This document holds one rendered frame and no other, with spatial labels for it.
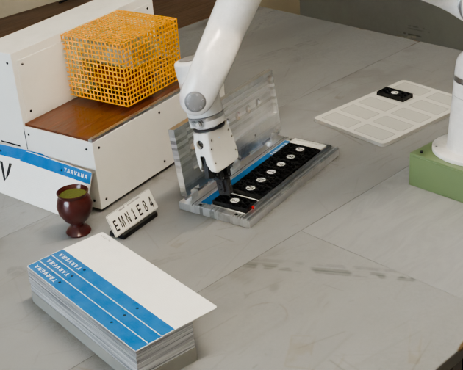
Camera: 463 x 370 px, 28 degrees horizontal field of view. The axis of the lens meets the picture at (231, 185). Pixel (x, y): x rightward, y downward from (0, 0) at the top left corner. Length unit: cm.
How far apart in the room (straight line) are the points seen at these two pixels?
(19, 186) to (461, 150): 111
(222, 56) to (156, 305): 57
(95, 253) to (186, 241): 27
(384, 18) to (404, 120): 228
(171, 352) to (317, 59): 168
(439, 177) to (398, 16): 265
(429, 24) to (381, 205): 260
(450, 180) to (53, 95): 102
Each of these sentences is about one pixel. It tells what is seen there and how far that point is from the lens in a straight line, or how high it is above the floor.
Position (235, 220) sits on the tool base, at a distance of 218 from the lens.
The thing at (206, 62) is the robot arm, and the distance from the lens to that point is 198.
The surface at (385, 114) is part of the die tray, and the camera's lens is 272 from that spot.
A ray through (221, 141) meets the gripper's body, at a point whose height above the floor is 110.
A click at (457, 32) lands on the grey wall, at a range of 469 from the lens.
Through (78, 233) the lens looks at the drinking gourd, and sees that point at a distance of 221.
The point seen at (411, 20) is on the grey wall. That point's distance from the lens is 482.
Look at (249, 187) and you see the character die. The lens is 227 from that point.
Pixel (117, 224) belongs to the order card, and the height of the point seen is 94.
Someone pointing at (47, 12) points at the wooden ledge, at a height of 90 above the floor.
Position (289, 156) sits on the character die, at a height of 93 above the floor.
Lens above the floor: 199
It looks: 27 degrees down
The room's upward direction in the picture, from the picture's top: 4 degrees counter-clockwise
